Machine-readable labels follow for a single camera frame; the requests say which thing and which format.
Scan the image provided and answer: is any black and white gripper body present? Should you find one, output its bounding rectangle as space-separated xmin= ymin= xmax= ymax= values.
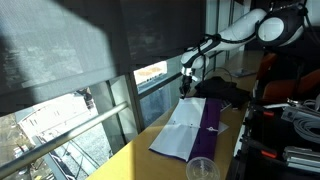
xmin=181 ymin=67 xmax=194 ymax=86

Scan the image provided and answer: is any purple book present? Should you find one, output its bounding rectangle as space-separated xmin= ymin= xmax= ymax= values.
xmin=149 ymin=97 xmax=222 ymax=162

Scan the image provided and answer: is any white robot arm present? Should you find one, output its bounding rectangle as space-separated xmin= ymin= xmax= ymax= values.
xmin=179 ymin=1 xmax=308 ymax=98

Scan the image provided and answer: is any black cloth bag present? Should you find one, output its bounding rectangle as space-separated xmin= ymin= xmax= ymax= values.
xmin=194 ymin=76 xmax=251 ymax=108

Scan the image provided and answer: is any small blue booklet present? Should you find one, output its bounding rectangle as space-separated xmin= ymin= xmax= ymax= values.
xmin=231 ymin=68 xmax=256 ymax=78

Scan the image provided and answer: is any clear plastic cup lid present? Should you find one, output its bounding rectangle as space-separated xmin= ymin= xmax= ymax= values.
xmin=186 ymin=157 xmax=220 ymax=180

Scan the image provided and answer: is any orange chair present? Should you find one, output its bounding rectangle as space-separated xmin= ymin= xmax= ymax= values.
xmin=256 ymin=53 xmax=320 ymax=103

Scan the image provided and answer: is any black equipment cart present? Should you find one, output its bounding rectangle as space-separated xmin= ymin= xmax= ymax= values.
xmin=226 ymin=105 xmax=320 ymax=180

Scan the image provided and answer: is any grey power strip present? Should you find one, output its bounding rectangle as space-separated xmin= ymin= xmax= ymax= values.
xmin=281 ymin=107 xmax=320 ymax=122

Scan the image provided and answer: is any dark roller window blind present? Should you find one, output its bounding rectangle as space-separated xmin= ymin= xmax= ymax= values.
xmin=0 ymin=0 xmax=206 ymax=115

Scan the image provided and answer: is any metal window handrail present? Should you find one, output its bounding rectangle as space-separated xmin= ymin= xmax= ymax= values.
xmin=0 ymin=102 xmax=128 ymax=179

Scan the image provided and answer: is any grey coiled cable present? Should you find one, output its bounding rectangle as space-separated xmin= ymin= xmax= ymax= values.
xmin=292 ymin=117 xmax=320 ymax=145

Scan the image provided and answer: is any silver metal bracket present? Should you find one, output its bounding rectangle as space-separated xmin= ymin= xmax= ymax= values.
xmin=283 ymin=146 xmax=320 ymax=173

